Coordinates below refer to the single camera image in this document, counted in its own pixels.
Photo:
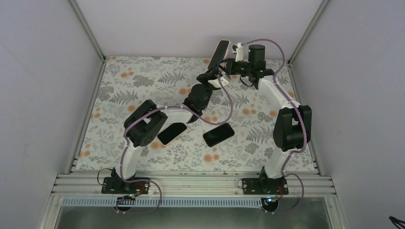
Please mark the white slotted cable duct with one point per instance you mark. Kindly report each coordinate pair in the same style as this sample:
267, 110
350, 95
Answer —
166, 202

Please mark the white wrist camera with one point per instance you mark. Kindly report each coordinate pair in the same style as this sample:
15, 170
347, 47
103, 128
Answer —
220, 82
238, 50

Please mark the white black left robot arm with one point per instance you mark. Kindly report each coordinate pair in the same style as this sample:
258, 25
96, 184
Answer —
150, 120

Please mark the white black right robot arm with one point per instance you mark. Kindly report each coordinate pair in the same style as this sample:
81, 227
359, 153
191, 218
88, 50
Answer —
291, 131

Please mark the black phone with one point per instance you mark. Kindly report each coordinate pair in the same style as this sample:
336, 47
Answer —
218, 134
171, 132

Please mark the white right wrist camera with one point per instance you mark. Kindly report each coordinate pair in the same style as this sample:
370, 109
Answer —
238, 50

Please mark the aluminium rail frame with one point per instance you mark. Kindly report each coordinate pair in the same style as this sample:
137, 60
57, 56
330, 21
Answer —
301, 175

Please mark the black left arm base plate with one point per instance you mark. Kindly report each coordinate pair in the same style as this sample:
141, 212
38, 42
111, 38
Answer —
110, 186

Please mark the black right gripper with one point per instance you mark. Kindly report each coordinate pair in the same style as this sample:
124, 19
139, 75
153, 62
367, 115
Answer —
229, 69

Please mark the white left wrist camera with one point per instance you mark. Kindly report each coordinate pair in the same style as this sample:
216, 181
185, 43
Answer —
220, 82

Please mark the black smartphone from pink case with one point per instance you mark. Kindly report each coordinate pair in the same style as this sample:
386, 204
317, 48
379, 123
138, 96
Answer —
215, 59

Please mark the pink phone case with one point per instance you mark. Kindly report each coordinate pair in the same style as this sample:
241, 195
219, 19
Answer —
223, 48

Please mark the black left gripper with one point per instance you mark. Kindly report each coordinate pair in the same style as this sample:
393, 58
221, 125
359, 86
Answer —
206, 76

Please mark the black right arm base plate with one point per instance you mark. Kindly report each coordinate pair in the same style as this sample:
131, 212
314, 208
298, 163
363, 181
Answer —
266, 186

